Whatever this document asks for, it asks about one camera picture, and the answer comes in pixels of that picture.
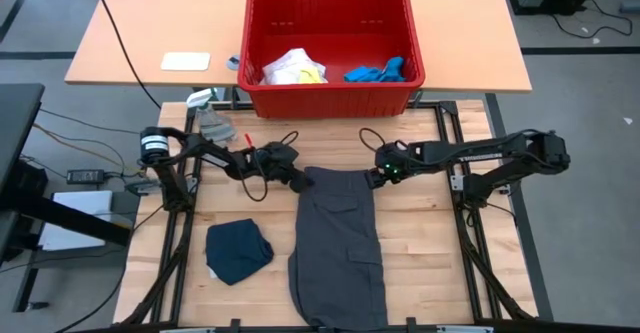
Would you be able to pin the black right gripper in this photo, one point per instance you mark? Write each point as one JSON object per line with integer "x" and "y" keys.
{"x": 396, "y": 160}

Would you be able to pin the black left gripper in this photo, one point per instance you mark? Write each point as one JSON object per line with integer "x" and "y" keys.
{"x": 272, "y": 162}

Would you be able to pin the dark grey cargo shorts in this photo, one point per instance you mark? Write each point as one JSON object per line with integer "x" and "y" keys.
{"x": 337, "y": 253}

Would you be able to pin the navy blue garment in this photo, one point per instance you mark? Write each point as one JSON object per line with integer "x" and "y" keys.
{"x": 237, "y": 250}

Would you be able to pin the bright blue garment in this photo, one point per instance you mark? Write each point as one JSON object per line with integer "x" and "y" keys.
{"x": 372, "y": 74}

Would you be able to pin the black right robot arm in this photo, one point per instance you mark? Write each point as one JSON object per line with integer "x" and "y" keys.
{"x": 480, "y": 155}

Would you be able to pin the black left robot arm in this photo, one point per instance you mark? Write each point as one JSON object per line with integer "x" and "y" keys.
{"x": 210, "y": 155}

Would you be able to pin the red plastic laundry basket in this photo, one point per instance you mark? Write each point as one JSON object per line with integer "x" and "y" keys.
{"x": 330, "y": 103}

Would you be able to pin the small red clip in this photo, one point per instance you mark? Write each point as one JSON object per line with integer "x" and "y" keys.
{"x": 248, "y": 139}

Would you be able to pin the clear spray bottle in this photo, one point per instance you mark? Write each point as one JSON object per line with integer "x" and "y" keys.
{"x": 215, "y": 125}

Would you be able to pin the yellow garment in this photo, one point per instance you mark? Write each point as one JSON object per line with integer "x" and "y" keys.
{"x": 310, "y": 75}

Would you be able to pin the white garment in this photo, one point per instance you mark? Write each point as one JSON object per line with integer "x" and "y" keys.
{"x": 287, "y": 68}

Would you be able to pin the small round grey object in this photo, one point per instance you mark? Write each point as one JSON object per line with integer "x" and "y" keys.
{"x": 233, "y": 63}

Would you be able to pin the light wood desk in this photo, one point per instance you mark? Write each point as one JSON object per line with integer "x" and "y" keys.
{"x": 450, "y": 33}

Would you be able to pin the white rectangular pad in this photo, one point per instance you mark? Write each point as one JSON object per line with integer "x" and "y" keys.
{"x": 185, "y": 61}

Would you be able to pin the black power adapter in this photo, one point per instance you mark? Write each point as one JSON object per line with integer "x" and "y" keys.
{"x": 85, "y": 176}

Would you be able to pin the white box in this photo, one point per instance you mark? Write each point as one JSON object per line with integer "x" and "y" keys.
{"x": 75, "y": 213}

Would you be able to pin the black monitor stand desk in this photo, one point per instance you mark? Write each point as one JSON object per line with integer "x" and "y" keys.
{"x": 15, "y": 123}

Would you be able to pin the black aluminium table frame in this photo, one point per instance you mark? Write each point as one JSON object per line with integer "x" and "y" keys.
{"x": 175, "y": 273}

